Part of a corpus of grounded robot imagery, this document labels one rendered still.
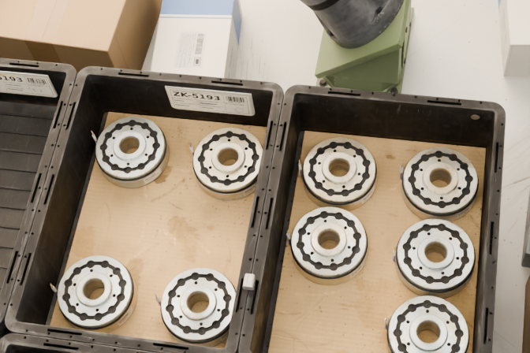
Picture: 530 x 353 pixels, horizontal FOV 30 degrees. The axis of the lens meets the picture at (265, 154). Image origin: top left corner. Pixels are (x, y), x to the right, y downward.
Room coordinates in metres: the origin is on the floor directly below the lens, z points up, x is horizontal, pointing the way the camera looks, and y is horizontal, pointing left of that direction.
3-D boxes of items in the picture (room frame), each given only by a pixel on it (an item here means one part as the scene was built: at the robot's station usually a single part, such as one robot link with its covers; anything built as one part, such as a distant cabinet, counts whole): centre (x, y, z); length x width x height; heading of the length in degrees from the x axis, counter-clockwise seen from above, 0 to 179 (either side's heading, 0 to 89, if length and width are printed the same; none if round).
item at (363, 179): (0.63, -0.10, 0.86); 0.10 x 0.10 x 0.01
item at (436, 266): (0.48, -0.20, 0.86); 0.05 x 0.05 x 0.01
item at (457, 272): (0.48, -0.20, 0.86); 0.10 x 0.10 x 0.01
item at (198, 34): (0.97, 0.08, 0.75); 0.20 x 0.12 x 0.09; 165
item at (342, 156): (0.63, -0.10, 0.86); 0.05 x 0.05 x 0.01
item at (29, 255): (0.61, 0.16, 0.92); 0.40 x 0.30 x 0.02; 161
